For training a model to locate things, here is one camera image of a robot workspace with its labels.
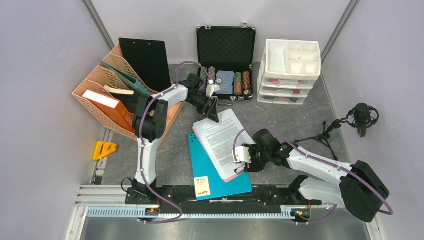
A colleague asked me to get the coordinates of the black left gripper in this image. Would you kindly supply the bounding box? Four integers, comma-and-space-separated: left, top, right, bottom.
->
186, 94, 220, 124

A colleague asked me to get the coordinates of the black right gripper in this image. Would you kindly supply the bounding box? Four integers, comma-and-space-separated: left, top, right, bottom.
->
244, 144, 271, 174

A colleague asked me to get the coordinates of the pink clipboard with paper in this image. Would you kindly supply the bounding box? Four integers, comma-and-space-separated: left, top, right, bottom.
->
192, 109, 245, 183

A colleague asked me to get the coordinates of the blue plastic folder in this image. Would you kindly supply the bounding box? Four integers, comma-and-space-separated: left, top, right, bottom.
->
188, 133, 253, 201

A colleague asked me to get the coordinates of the white drawer organizer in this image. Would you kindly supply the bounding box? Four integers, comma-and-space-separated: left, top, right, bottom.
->
257, 39, 322, 106

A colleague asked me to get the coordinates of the Nineteen Eighty-Four dark book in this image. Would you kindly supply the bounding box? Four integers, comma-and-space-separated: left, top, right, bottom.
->
103, 85, 140, 115

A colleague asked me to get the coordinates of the orange Good Morning book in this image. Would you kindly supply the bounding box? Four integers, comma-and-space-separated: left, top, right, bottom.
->
82, 89, 135, 134

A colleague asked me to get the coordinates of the peach plastic file organizer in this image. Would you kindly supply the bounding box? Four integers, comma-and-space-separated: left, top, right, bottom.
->
71, 43, 186, 147

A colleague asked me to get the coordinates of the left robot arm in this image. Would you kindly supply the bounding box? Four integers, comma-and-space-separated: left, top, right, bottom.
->
128, 73, 220, 204

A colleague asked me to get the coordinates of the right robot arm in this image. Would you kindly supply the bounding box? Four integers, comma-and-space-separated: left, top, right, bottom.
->
242, 129, 393, 223

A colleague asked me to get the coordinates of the black poker chip case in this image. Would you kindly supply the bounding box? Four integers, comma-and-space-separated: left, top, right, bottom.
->
196, 23, 257, 101

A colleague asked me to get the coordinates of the teal folder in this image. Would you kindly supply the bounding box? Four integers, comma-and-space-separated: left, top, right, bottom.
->
100, 60, 153, 96

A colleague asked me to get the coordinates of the black clipboard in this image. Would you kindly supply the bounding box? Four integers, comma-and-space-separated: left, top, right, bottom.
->
118, 37, 172, 92

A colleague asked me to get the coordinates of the black microphone on tripod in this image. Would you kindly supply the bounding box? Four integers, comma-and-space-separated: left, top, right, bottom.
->
294, 102, 380, 161

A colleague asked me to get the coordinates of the yellow triangular stand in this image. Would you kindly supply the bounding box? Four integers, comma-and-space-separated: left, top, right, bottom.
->
91, 141, 118, 161

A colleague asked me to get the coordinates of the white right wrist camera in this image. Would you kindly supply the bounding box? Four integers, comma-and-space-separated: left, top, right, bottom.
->
233, 146, 252, 164

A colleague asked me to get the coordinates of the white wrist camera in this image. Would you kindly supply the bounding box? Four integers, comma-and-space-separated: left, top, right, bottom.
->
205, 79, 220, 98
233, 146, 252, 164

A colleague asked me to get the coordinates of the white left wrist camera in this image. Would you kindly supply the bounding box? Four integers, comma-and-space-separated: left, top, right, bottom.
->
205, 79, 220, 98

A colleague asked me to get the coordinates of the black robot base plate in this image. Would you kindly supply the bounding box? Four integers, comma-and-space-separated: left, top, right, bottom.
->
120, 185, 322, 208

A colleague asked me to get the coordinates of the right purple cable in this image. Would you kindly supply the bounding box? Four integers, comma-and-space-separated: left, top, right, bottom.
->
232, 125, 395, 226

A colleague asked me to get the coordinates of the aluminium slotted rail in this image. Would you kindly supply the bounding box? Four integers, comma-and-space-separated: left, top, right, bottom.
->
86, 206, 295, 220

